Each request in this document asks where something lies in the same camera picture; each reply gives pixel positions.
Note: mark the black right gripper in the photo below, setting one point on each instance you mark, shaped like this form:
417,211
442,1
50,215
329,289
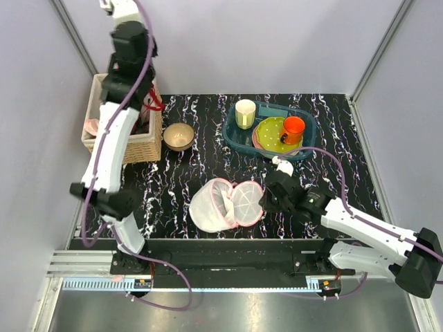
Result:
265,202

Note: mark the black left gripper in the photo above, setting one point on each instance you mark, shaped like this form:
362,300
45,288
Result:
146,37

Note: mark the white mesh laundry bag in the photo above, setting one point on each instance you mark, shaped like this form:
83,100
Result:
220,205

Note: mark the red bra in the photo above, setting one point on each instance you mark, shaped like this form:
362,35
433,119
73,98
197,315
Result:
153,100

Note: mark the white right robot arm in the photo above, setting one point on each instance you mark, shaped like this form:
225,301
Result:
411,259

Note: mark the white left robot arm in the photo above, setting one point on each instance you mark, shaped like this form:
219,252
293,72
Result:
123,91

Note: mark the woven wicker laundry basket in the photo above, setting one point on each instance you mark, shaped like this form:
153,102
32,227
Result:
144,145

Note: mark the green dotted plate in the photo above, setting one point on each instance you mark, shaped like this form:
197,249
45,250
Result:
268,135

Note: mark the pink plate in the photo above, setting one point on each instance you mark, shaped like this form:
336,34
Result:
257,145

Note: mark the orange mug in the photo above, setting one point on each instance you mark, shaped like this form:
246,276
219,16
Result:
293,129

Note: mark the teal plastic dish tub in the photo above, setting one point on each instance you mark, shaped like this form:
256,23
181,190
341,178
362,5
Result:
241,140

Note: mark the cream ceramic mug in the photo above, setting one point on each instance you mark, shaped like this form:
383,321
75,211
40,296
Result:
245,113

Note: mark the pink garment in basket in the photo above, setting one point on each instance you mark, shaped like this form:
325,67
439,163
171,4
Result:
91,126

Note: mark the gold brown bowl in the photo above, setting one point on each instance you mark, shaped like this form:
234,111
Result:
179,136

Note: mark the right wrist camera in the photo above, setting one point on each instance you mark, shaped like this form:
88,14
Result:
283,165

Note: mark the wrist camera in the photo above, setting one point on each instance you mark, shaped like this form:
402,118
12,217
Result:
283,165
121,10

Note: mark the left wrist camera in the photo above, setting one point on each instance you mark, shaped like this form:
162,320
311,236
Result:
121,10

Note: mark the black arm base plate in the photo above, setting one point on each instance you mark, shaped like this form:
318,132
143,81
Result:
288,256

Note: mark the aluminium frame rail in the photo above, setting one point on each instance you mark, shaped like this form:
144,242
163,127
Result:
74,35

